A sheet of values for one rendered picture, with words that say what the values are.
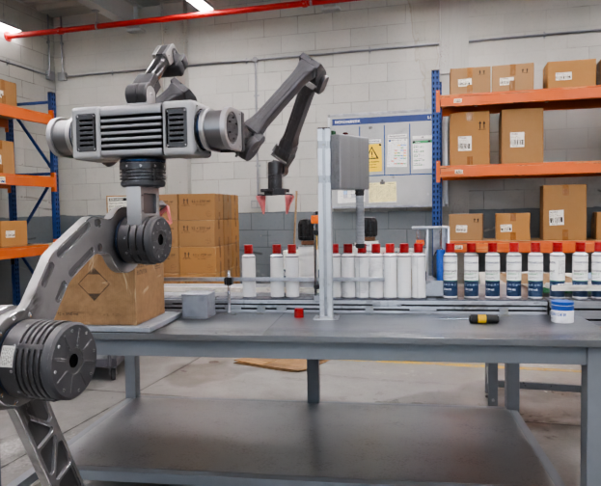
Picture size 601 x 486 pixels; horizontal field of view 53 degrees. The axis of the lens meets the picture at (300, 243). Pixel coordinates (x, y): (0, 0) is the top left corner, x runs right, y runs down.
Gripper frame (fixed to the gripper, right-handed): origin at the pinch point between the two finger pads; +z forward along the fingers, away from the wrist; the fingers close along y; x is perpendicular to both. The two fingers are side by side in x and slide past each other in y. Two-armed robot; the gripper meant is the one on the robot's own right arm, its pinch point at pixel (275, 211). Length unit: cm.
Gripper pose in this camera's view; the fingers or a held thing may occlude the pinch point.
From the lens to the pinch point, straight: 238.6
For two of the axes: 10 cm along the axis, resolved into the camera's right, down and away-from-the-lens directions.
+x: -2.7, 0.4, -9.6
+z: 0.0, 10.0, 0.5
